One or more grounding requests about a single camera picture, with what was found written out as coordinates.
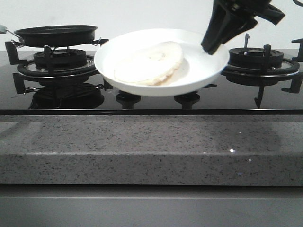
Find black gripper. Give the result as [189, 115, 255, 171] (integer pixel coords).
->
[201, 0, 285, 55]

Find white round plate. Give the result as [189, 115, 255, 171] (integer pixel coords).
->
[94, 28, 229, 97]

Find fried egg orange yolk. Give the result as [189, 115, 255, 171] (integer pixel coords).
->
[114, 42, 184, 86]

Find black frying pan mint handle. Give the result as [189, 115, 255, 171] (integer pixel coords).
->
[11, 25, 100, 47]

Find black gas burner plain side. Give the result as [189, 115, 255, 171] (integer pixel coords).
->
[222, 45, 300, 86]

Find black glass cooktop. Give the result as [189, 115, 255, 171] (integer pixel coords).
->
[0, 51, 303, 115]

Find black plain side support grate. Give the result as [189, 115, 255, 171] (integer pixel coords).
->
[261, 38, 303, 78]

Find black gas burner pan side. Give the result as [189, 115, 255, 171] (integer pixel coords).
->
[17, 49, 98, 82]

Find black pan support grate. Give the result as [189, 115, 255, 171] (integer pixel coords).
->
[4, 39, 110, 74]

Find grey cabinet front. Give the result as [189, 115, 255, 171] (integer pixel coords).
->
[0, 185, 303, 227]

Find wire pan support ring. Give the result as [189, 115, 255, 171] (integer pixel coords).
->
[11, 37, 102, 53]

